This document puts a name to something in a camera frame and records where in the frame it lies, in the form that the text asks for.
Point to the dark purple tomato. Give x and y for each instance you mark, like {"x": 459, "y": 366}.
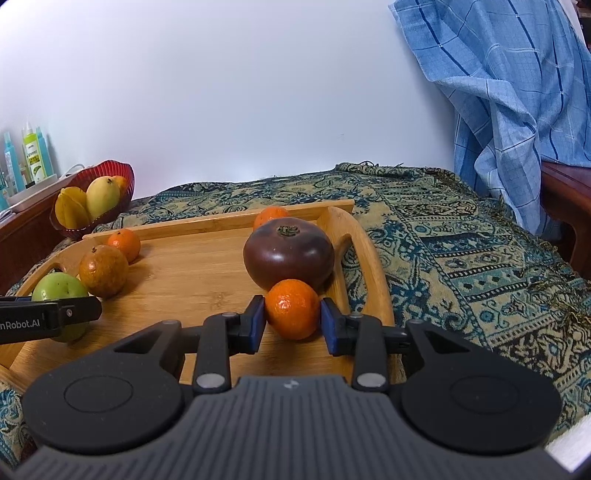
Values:
{"x": 286, "y": 258}

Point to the red fruit bowl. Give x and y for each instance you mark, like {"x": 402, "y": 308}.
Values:
{"x": 74, "y": 233}

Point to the blue checked cloth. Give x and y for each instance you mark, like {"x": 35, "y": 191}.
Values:
{"x": 498, "y": 92}

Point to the yellow starfruit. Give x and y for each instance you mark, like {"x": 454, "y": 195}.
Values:
{"x": 71, "y": 207}

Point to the patterned teal and beige blanket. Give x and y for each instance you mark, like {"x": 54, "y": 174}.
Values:
{"x": 438, "y": 258}

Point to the large mottled orange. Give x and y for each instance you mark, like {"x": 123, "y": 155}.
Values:
{"x": 104, "y": 272}

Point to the green apple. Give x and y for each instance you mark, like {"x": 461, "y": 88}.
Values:
{"x": 60, "y": 286}

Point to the teal spray bottle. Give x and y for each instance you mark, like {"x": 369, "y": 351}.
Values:
{"x": 11, "y": 161}

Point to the wooden cabinet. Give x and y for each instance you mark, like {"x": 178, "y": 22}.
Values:
{"x": 23, "y": 249}

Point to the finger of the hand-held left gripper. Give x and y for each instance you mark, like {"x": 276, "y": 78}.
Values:
{"x": 83, "y": 310}

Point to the yellow mango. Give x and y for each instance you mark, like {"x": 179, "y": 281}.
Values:
{"x": 104, "y": 198}

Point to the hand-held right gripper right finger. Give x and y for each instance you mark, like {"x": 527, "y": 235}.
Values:
{"x": 328, "y": 330}

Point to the wooden chair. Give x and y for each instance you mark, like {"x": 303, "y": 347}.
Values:
{"x": 568, "y": 194}

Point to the white towel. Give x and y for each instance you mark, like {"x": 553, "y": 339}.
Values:
{"x": 572, "y": 447}

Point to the green and white bottle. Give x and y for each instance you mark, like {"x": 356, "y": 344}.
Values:
{"x": 33, "y": 157}

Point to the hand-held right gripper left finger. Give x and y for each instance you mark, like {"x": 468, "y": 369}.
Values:
{"x": 256, "y": 323}

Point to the white tray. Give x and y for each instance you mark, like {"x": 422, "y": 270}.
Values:
{"x": 37, "y": 194}

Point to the small orange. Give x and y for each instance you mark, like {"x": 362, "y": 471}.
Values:
{"x": 123, "y": 244}
{"x": 293, "y": 309}
{"x": 270, "y": 216}

